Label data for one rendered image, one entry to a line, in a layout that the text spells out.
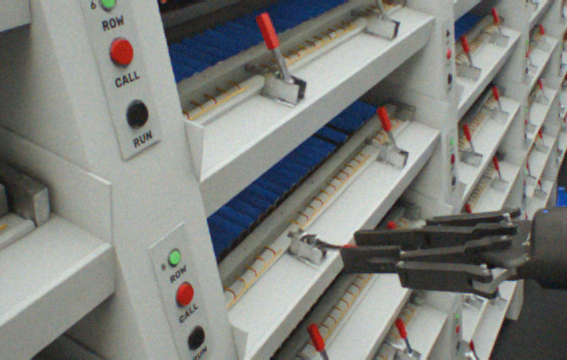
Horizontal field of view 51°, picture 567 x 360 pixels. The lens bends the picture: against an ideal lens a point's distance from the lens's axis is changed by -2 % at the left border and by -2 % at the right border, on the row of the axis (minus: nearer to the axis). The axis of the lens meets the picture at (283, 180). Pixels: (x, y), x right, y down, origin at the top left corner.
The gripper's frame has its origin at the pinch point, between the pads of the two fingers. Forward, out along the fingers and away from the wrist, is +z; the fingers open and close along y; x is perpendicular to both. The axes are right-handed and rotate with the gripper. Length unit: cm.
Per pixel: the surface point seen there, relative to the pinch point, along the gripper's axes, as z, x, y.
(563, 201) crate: 18, -83, 178
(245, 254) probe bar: 11.9, 3.8, -6.8
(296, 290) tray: 7.8, -1.4, -5.8
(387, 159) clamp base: 9.3, 0.5, 25.7
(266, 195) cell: 16.0, 5.5, 4.6
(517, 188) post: 16, -46, 113
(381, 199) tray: 7.1, -1.7, 16.6
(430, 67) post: 6.1, 9.0, 42.7
